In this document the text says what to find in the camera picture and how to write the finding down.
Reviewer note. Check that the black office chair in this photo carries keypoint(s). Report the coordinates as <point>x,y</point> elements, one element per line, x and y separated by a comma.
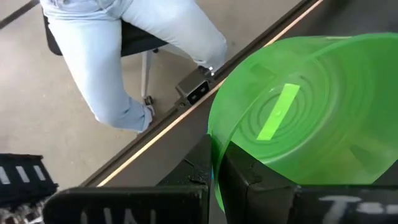
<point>136,40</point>

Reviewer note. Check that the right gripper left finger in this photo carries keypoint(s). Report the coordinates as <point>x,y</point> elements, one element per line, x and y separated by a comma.
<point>140,205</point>

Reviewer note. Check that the person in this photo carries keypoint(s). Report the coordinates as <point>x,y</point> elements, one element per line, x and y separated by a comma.
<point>93,62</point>

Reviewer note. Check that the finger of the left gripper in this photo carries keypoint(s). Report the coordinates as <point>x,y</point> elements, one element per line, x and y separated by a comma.
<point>25,186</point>

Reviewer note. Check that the small green translucent bowl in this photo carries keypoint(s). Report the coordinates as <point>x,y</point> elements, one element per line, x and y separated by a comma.
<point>311,124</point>

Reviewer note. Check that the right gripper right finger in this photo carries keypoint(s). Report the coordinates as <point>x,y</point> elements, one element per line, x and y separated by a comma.
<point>264,202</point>

